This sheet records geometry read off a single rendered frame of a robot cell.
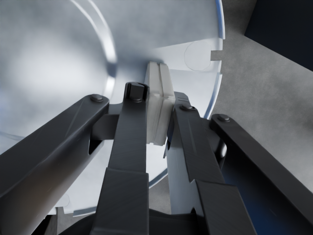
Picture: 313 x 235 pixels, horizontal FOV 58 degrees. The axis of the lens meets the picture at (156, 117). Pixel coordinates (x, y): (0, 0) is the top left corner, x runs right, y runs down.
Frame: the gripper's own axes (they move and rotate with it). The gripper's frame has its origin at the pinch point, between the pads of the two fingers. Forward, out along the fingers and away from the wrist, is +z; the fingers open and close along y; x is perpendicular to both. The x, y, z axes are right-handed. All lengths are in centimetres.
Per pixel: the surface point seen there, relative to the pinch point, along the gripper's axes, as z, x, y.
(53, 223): 15.7, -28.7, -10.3
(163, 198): 82, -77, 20
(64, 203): 3.6, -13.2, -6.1
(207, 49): 4.1, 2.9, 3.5
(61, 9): 2.9, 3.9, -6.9
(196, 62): 4.1, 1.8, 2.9
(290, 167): 83, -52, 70
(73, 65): 3.0, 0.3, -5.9
